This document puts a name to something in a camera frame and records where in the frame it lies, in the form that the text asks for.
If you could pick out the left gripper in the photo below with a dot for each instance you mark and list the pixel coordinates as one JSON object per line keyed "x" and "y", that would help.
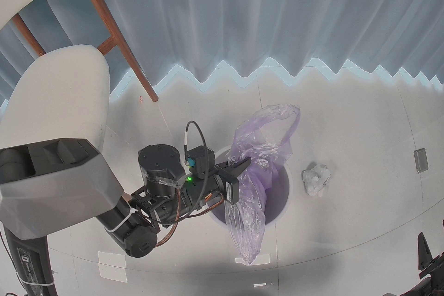
{"x": 196, "y": 195}

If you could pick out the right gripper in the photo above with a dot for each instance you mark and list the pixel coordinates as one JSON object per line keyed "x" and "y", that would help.
{"x": 433, "y": 267}

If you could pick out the purple plastic bag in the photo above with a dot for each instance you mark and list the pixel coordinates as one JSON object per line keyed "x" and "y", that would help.
{"x": 256, "y": 149}

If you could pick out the white paper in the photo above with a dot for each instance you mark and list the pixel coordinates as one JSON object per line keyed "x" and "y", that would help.
{"x": 315, "y": 180}

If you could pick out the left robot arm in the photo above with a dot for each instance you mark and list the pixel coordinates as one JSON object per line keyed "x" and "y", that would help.
{"x": 52, "y": 190}

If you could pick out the white trash bin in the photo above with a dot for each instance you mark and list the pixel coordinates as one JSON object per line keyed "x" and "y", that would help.
{"x": 277, "y": 204}

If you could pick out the cream chair with wooden legs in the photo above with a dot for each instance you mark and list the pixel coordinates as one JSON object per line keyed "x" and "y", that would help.
{"x": 59, "y": 97}

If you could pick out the pale blue curtain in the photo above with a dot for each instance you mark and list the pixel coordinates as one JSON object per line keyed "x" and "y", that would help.
{"x": 277, "y": 10}

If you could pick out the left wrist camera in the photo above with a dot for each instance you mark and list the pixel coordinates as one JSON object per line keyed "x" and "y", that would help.
{"x": 201, "y": 156}

